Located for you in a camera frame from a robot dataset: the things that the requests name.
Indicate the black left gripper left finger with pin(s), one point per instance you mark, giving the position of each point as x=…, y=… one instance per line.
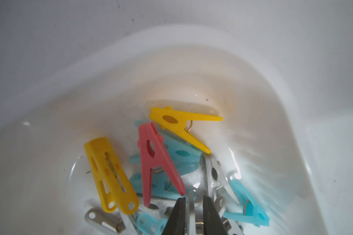
x=177, y=220

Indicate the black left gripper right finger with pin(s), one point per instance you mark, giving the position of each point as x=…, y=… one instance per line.
x=212, y=221

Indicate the teal clothespin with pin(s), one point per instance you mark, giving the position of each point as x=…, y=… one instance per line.
x=252, y=213
x=161, y=184
x=178, y=149
x=148, y=225

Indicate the yellow clothespin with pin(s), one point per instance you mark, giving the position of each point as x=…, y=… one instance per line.
x=113, y=186
x=175, y=121

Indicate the red clothespin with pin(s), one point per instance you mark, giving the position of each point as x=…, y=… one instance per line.
x=148, y=134

